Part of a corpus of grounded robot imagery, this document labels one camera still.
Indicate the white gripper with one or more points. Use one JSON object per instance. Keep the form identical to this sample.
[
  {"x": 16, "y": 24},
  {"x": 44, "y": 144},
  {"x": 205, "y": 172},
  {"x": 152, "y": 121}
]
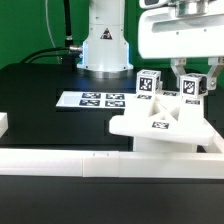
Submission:
[{"x": 183, "y": 28}]

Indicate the white chair back frame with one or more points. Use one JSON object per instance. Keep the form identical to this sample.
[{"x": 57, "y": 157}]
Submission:
[{"x": 163, "y": 117}]

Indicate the white U-shaped obstacle fence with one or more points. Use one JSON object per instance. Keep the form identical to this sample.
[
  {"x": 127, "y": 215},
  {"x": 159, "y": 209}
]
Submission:
[{"x": 38, "y": 162}]

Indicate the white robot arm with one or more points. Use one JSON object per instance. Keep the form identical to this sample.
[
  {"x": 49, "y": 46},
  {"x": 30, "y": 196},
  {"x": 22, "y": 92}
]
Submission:
[{"x": 105, "y": 51}]

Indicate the black hose upright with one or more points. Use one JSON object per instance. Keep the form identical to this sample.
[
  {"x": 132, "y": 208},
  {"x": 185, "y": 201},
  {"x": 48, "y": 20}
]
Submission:
[{"x": 68, "y": 28}]

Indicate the white sheet with markers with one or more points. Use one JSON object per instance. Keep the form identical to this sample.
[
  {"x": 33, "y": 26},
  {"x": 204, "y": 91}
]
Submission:
[{"x": 77, "y": 99}]

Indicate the white block left edge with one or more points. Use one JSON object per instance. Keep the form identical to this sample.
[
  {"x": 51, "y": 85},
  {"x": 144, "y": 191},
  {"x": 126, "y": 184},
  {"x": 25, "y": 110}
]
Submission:
[{"x": 3, "y": 123}]

